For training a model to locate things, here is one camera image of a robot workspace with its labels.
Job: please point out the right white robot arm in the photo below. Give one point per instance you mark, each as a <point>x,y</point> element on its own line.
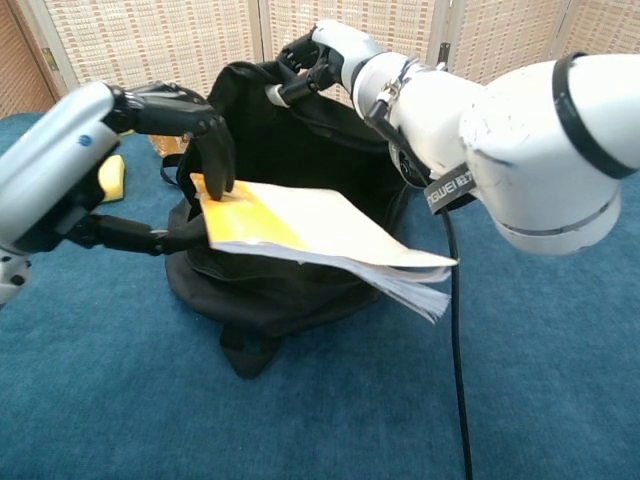
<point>525,125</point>

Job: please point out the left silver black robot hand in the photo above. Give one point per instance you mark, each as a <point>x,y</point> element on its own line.
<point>55,160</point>

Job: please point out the woven folding screen panel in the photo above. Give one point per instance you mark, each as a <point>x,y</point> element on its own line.
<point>500,35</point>
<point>390,20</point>
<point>605,25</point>
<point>150,40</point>

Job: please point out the yellow sponge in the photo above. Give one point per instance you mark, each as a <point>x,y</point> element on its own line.
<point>112,180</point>

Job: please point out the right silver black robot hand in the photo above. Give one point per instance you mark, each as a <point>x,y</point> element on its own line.
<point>345,47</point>

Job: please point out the blue table cover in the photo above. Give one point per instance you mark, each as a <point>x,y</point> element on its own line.
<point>150,400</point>

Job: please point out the metal screen hinge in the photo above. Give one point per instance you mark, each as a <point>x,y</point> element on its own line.
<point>443,52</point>
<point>48,57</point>

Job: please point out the black backpack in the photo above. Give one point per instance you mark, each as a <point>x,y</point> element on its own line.
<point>280,145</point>

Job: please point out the white and yellow book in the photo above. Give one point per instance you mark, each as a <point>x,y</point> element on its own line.
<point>310,220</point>

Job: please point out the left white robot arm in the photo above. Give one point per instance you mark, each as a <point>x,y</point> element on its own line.
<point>10,280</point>

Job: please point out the tea bottle with label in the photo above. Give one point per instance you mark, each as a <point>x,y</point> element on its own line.
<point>165,144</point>

